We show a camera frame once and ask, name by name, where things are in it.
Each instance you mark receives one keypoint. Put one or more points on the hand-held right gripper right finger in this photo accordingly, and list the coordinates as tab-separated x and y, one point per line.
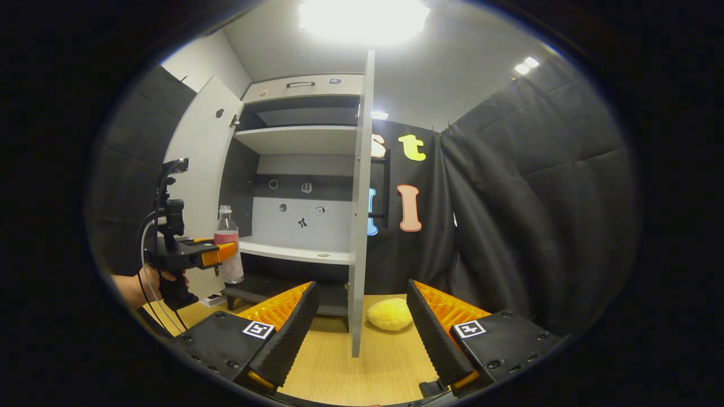
432	339

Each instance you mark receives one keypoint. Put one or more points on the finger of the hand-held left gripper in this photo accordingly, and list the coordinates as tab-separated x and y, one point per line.
218	254

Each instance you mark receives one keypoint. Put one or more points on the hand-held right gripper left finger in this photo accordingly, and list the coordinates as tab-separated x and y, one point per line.
294	339

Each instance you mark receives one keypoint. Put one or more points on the clear bottle with pink label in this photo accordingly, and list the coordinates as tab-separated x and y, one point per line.
228	226

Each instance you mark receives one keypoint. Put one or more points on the grey cabinet door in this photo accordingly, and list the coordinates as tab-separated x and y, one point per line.
198	141
360	226

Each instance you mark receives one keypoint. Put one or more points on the grey cabinet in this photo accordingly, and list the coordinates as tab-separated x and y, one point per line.
300	138

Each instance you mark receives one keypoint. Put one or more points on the ceiling light behind cabinet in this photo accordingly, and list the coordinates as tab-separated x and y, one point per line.
380	115

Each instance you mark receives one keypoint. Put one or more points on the white book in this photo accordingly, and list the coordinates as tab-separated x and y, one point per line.
213	299

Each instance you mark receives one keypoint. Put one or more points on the yellow plush toy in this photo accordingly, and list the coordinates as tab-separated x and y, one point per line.
389	315

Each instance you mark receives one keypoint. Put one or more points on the black backdrop cloth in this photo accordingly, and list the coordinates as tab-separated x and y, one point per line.
537	198

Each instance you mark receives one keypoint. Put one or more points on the large ceiling light panel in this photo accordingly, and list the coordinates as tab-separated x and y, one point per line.
365	20

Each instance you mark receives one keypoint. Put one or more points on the small ceiling light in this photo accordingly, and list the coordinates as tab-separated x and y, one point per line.
526	65

